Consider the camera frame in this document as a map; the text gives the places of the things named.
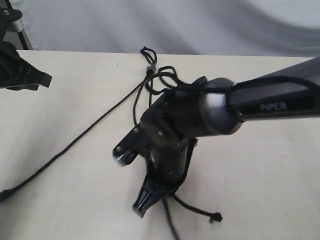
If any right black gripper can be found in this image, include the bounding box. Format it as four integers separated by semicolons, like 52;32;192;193
132;138;198;218

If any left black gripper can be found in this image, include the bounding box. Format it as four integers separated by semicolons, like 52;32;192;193
0;42;53;91

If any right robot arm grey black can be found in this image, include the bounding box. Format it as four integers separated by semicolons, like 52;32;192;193
132;58;320;216

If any black stand pole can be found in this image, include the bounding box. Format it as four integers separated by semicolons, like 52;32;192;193
14;20;32;50

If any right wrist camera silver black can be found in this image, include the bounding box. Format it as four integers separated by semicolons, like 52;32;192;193
112;124;152;167

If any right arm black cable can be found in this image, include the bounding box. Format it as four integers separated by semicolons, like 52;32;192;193
153;65;320;96

